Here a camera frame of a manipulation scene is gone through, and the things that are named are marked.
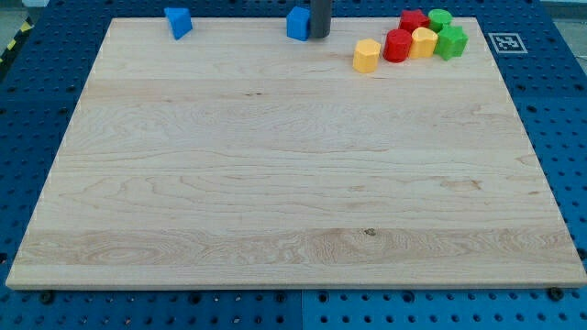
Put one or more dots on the grey cylindrical robot arm tip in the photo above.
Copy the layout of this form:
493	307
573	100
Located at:
320	18

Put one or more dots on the yellow hexagon block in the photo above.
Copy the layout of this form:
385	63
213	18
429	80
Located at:
366	55

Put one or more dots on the light wooden board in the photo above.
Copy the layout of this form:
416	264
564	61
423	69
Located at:
238	158

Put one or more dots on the blue cube block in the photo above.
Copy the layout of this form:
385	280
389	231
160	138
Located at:
297	23

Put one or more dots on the red cylinder block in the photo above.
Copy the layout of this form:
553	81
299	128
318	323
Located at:
397	45

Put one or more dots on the yellow heart block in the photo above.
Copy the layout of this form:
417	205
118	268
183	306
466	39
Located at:
424	41

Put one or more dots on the blue triangular block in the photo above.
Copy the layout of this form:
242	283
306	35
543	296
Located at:
180	21

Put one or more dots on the red star block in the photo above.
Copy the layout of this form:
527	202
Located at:
410	20

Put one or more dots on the green star block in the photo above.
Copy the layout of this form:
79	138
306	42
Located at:
451	42

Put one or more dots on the green cylinder block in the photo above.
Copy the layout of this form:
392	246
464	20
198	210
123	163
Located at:
438	18

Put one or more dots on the white fiducial marker tag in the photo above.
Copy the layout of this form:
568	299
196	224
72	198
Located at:
507	43

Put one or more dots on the black bolt left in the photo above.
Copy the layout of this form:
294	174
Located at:
46	297

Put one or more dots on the black bolt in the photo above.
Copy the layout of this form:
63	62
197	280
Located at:
46	297
555	294

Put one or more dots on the black bolt right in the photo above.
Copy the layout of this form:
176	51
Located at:
555	294

